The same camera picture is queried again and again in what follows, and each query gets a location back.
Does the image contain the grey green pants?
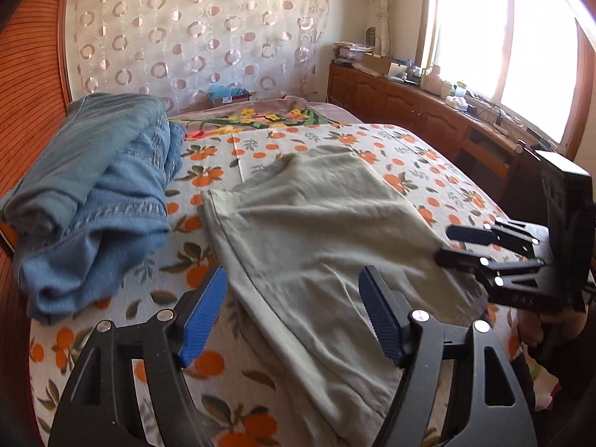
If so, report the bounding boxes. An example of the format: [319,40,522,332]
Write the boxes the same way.
[202,146,487,446]

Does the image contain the person right hand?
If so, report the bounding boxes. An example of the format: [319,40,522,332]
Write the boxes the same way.
[517,309,589,347]

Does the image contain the long wooden sideboard cabinet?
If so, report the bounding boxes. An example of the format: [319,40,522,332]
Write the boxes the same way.
[327,64,531,200]

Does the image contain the orange print bed sheet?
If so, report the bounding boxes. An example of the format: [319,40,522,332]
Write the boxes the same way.
[29,123,503,446]

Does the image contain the folded blue jeans stack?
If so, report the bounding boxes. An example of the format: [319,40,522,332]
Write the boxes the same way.
[1,93,185,324]

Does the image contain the white plastic jug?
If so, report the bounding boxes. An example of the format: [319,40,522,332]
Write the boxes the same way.
[420,65,444,96]

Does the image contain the cardboard box on cabinet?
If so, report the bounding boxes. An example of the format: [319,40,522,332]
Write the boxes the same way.
[361,54,408,77]

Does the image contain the stack of papers on cabinet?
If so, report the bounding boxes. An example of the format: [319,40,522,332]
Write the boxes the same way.
[333,41,374,61]

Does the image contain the floral yellow blanket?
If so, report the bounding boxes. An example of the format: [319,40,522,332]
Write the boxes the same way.
[173,104,362,139]

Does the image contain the blue item on box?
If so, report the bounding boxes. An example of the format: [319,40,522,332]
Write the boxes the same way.
[207,85,251,107]

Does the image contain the wooden slatted headboard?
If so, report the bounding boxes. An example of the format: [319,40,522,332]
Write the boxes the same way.
[0,0,76,261]

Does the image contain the circle pattern sheer curtain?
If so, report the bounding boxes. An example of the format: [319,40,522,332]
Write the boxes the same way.
[66,0,329,114]

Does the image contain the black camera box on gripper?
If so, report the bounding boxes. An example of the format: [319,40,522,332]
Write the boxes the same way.
[538,150,595,288]

